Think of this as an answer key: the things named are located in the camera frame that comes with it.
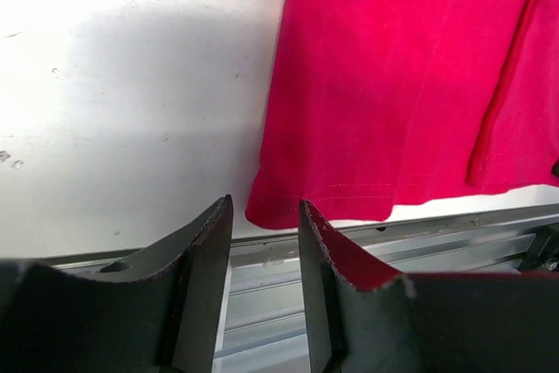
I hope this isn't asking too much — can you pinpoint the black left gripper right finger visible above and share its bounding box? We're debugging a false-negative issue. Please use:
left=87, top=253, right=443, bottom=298
left=298, top=201, right=558, bottom=372

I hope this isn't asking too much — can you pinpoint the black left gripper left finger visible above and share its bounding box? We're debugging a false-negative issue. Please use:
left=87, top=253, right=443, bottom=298
left=1, top=196, right=233, bottom=372

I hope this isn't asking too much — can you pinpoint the red t shirt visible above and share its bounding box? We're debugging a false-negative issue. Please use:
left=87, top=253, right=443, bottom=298
left=245, top=0, right=558, bottom=229

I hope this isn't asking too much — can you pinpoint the aluminium front rail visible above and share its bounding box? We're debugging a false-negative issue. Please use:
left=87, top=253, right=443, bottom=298
left=43, top=204, right=559, bottom=373

